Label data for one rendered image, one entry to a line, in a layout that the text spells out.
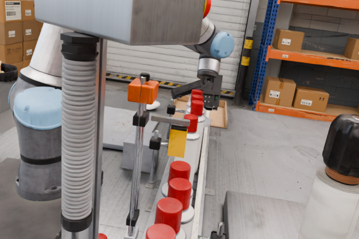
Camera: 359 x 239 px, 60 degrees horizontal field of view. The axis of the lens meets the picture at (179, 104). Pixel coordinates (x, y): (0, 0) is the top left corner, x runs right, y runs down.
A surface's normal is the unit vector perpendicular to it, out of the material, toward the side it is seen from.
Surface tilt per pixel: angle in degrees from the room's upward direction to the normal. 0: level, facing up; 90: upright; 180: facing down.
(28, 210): 4
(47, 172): 73
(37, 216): 4
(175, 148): 90
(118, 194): 0
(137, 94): 90
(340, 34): 90
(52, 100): 9
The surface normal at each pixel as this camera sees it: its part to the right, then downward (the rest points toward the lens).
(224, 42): 0.53, 0.32
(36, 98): 0.13, -0.89
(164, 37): 0.74, 0.29
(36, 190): 0.03, 0.04
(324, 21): -0.15, 0.29
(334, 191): -0.65, 0.20
